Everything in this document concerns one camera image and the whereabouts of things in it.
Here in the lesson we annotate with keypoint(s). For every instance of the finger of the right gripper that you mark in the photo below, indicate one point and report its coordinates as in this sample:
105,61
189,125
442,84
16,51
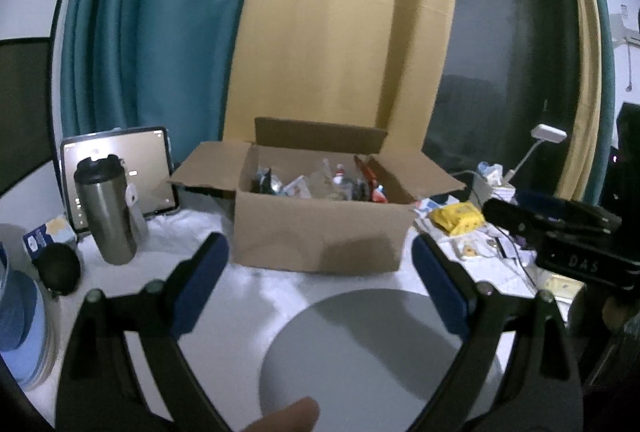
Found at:
568,211
515,220

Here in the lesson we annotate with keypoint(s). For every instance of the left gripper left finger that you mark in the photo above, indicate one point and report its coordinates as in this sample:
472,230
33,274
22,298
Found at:
176,303

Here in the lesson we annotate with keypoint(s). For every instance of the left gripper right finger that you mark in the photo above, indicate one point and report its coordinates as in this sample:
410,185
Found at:
459,302

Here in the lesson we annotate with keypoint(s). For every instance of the red snack bag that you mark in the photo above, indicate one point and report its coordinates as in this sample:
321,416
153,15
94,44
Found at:
370,189

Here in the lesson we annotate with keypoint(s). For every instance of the brown bread package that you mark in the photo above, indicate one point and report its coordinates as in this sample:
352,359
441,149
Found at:
298,188

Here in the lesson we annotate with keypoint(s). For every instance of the clear bag of nuts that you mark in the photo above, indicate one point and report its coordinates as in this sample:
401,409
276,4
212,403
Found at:
321,184

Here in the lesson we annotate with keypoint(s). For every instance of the person's hand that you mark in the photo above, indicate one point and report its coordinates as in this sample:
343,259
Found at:
301,416

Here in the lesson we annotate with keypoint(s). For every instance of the capybara sticker packet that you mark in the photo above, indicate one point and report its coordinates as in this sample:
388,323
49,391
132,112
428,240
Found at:
468,251

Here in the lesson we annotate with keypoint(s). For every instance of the yellow tissue box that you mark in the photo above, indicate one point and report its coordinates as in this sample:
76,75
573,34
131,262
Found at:
563,288

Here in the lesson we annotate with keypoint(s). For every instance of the teal curtain right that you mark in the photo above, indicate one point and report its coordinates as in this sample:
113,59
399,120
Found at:
596,181

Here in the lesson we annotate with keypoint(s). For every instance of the teal curtain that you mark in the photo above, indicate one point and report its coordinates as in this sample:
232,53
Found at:
138,63
596,181

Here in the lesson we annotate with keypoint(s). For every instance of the grey round mat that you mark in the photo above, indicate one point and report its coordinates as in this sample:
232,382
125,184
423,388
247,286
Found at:
371,358

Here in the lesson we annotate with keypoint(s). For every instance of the black round lid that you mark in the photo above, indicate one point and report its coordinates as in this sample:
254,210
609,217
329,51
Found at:
59,268

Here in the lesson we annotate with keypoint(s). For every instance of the stainless steel tumbler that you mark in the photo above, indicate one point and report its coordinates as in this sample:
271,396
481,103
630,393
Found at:
112,208

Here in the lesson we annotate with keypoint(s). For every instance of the small blue white box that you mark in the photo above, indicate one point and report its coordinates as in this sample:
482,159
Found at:
57,230

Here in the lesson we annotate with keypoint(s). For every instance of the tablet in grey case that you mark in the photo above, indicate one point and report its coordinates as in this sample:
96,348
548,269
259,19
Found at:
145,156

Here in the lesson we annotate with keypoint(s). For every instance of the stack of blue plates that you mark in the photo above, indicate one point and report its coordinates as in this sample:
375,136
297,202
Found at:
28,346

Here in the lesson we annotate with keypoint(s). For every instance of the open cardboard box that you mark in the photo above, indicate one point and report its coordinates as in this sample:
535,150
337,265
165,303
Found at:
351,237

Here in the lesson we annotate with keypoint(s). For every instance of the teal curtain left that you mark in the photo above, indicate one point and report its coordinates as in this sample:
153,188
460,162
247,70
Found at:
138,63

